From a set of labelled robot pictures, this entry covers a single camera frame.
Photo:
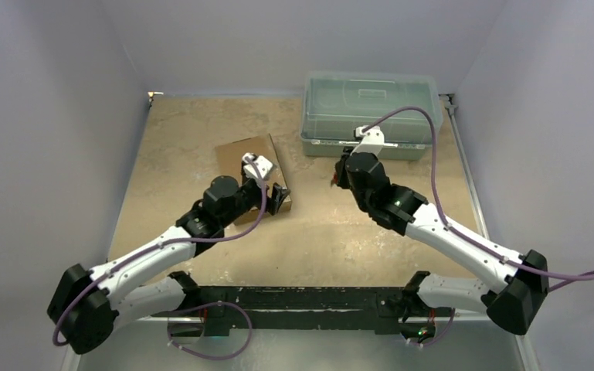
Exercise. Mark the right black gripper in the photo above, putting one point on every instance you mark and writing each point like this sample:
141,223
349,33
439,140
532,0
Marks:
340,171

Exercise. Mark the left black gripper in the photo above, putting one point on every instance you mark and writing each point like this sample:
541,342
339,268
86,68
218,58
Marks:
277,193

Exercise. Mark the red utility knife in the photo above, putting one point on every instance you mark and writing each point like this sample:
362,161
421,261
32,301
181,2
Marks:
335,180

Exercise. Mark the brown cardboard express box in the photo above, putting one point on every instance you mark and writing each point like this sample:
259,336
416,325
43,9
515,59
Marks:
229,159

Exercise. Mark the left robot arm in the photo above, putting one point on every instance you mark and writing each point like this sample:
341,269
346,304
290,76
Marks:
158,246

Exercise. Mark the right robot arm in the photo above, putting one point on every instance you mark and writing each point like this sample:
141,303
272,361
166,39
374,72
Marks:
450,240

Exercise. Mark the clear plastic storage bin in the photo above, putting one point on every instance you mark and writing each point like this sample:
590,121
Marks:
335,103

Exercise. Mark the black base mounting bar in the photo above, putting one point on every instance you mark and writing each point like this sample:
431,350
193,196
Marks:
382,310

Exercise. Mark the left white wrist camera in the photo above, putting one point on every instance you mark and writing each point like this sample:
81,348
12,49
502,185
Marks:
257,166

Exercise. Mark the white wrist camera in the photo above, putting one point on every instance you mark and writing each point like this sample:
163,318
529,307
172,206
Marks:
370,140
257,166

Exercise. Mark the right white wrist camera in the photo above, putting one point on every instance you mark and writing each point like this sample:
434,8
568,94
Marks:
370,140

